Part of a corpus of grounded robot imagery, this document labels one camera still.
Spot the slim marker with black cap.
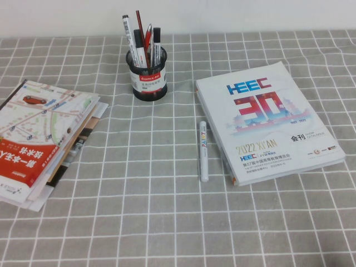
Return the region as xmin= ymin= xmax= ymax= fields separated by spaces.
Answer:
xmin=152 ymin=27 xmax=162 ymax=67

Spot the silver ballpoint pen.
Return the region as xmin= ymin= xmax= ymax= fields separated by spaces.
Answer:
xmin=149 ymin=27 xmax=156 ymax=66

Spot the white HEEC catalogue book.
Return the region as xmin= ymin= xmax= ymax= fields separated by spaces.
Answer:
xmin=195 ymin=61 xmax=347 ymax=186

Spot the red ballpoint pen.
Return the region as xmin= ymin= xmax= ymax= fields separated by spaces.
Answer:
xmin=144 ymin=23 xmax=153 ymax=56

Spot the map and red cover book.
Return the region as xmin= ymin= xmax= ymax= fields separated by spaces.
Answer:
xmin=0 ymin=79 xmax=100 ymax=190

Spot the whiteboard marker with black cap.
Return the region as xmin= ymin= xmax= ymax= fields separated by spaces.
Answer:
xmin=121 ymin=14 xmax=140 ymax=67

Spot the black mesh pen holder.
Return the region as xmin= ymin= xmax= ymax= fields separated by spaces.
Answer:
xmin=125 ymin=46 xmax=169 ymax=101

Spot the white marker with black cap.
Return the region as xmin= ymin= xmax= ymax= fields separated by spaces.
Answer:
xmin=133 ymin=29 xmax=149 ymax=68

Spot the white paint marker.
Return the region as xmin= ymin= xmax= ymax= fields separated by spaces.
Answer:
xmin=197 ymin=120 xmax=210 ymax=183

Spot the white brochure stack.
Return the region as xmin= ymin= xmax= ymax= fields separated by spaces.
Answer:
xmin=0 ymin=177 xmax=58 ymax=212

